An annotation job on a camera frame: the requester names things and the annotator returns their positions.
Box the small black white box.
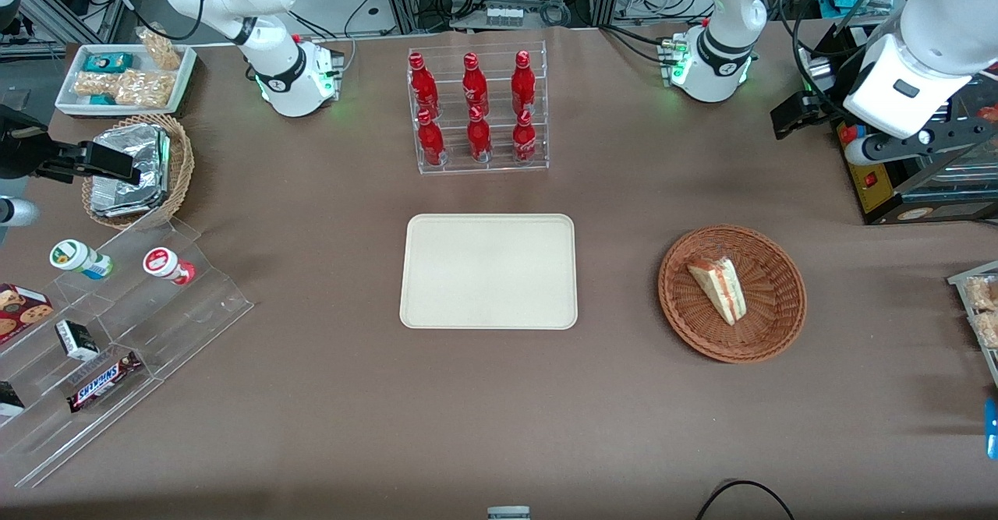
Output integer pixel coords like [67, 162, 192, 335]
[55, 319, 101, 363]

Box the teal snack box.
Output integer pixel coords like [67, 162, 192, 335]
[83, 52, 134, 75]

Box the black food warmer cabinet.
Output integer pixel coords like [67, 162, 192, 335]
[795, 21, 998, 227]

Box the clear acrylic stepped display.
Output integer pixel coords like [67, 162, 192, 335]
[0, 218, 255, 490]

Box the red cola bottle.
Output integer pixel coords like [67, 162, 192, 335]
[462, 52, 491, 120]
[416, 109, 447, 167]
[409, 52, 440, 120]
[511, 109, 539, 165]
[511, 50, 538, 119]
[466, 105, 494, 164]

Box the clear bag of snacks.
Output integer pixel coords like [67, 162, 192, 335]
[964, 274, 998, 312]
[115, 69, 175, 108]
[136, 27, 182, 71]
[970, 311, 998, 350]
[73, 71, 119, 99]

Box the clear acrylic bottle rack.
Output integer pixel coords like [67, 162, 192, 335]
[406, 41, 550, 176]

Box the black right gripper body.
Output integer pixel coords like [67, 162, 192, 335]
[0, 105, 52, 180]

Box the green lid yogurt cup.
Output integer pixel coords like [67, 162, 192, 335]
[49, 239, 115, 281]

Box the triangle sandwich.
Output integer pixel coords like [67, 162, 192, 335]
[686, 256, 749, 327]

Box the Snickers chocolate bar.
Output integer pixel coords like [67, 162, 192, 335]
[66, 351, 144, 414]

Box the beige plastic tray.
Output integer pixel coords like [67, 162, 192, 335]
[399, 214, 579, 331]

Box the black looped cable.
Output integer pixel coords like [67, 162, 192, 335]
[695, 479, 795, 520]

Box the light tan wicker basket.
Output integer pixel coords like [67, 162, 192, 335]
[81, 113, 196, 231]

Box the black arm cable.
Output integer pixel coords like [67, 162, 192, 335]
[780, 0, 902, 120]

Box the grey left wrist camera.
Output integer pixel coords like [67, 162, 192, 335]
[844, 119, 977, 167]

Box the foil wrapped package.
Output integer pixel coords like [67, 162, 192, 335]
[90, 123, 172, 219]

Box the grey tray at edge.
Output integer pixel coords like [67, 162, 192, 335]
[947, 260, 998, 390]

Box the red lid yogurt cup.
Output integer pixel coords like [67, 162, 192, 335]
[143, 246, 196, 286]

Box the brown round wicker basket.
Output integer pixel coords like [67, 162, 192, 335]
[657, 225, 808, 364]

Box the red cookie box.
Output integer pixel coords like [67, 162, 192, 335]
[0, 283, 55, 346]

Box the white rectangular snack tray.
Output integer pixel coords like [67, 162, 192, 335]
[54, 43, 198, 119]

